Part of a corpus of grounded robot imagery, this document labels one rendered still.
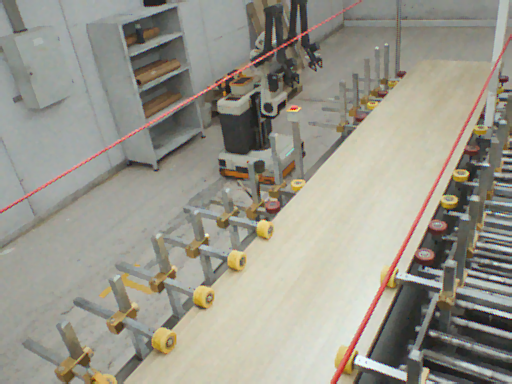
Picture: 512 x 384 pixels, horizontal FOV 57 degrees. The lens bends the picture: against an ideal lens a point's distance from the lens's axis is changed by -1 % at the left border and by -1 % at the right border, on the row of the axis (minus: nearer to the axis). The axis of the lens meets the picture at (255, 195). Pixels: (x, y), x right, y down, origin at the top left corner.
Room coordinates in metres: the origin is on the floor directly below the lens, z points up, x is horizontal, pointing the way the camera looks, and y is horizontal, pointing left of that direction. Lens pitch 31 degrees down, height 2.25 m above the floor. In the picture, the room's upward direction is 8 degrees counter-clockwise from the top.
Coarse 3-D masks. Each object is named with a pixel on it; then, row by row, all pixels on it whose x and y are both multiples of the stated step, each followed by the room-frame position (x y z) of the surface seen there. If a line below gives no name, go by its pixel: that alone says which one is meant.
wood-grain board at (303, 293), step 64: (448, 64) 3.99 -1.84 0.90; (384, 128) 2.88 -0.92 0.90; (448, 128) 2.74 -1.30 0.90; (320, 192) 2.19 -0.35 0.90; (384, 192) 2.09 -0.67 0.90; (256, 256) 1.72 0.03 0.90; (320, 256) 1.65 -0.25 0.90; (384, 256) 1.59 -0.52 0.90; (192, 320) 1.37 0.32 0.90; (256, 320) 1.32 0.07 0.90; (320, 320) 1.27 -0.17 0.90; (384, 320) 1.25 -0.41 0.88
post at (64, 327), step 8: (64, 320) 1.22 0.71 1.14; (64, 328) 1.20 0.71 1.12; (72, 328) 1.22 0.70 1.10; (64, 336) 1.20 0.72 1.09; (72, 336) 1.21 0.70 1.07; (72, 344) 1.20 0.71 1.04; (80, 344) 1.22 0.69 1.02; (72, 352) 1.20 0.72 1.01; (80, 352) 1.21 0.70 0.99; (88, 368) 1.21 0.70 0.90
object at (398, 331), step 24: (480, 120) 3.01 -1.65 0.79; (480, 144) 3.15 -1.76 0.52; (456, 168) 2.35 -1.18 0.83; (456, 192) 2.42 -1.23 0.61; (432, 240) 1.92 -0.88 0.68; (432, 264) 2.13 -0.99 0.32; (408, 288) 1.56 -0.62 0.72; (408, 312) 1.58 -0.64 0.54; (384, 336) 1.29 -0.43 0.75; (408, 336) 1.74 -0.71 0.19; (384, 360) 1.29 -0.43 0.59
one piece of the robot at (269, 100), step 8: (264, 64) 4.00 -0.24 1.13; (272, 64) 4.08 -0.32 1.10; (256, 72) 4.12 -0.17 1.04; (264, 72) 4.07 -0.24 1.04; (264, 80) 4.09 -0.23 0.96; (264, 88) 4.07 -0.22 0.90; (280, 88) 4.15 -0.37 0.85; (264, 96) 4.06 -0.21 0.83; (272, 96) 4.03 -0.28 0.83; (280, 96) 4.08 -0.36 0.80; (264, 104) 4.06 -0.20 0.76; (272, 104) 4.01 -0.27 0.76; (264, 112) 4.07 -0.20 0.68; (272, 112) 4.02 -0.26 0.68
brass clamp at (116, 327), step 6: (132, 306) 1.43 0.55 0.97; (138, 306) 1.44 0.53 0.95; (120, 312) 1.40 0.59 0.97; (132, 312) 1.41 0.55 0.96; (114, 318) 1.37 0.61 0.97; (120, 318) 1.37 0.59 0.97; (132, 318) 1.40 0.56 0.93; (108, 324) 1.35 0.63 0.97; (114, 324) 1.34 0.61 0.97; (120, 324) 1.35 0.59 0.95; (114, 330) 1.34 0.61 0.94; (120, 330) 1.35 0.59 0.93
